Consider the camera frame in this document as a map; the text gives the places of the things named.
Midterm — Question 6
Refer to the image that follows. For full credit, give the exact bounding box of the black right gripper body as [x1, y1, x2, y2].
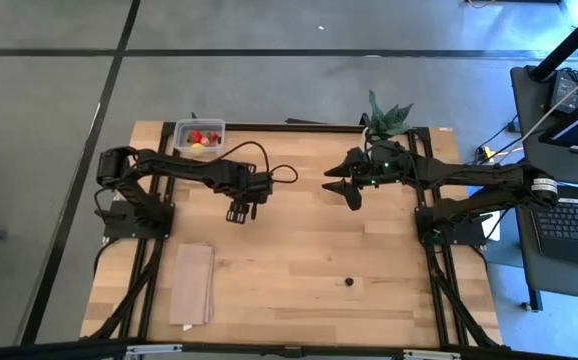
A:
[353, 140, 413, 189]

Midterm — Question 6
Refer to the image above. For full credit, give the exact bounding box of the clear plastic tupperware container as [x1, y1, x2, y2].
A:
[173, 117, 227, 155]

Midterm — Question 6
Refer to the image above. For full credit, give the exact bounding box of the black power adapter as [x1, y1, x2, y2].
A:
[548, 68, 578, 115]

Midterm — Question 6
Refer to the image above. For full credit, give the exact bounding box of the green potted plant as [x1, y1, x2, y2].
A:
[361, 89, 415, 143]

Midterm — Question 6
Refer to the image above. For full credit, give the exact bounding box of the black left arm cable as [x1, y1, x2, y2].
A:
[217, 140, 300, 185]

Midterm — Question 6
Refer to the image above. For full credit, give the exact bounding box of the black slanted pole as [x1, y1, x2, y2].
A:
[528, 0, 578, 82]

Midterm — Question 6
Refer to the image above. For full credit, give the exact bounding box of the black camera rig bar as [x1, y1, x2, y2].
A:
[0, 338, 578, 360]

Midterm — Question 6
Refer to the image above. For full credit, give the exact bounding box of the black side table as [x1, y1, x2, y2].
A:
[510, 64, 578, 189]

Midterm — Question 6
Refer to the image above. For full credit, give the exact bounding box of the silver metal bracket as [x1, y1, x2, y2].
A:
[122, 343, 184, 360]
[402, 348, 463, 360]

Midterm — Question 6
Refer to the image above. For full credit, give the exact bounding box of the white cable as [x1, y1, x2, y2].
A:
[518, 63, 578, 146]

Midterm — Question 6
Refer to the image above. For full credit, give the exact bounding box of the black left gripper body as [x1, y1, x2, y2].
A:
[226, 172, 274, 206]

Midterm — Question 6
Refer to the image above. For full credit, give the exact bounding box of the black laptop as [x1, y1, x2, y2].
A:
[528, 197, 578, 269]

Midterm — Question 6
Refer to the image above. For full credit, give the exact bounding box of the beige folded cloth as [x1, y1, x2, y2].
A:
[169, 242, 216, 327]

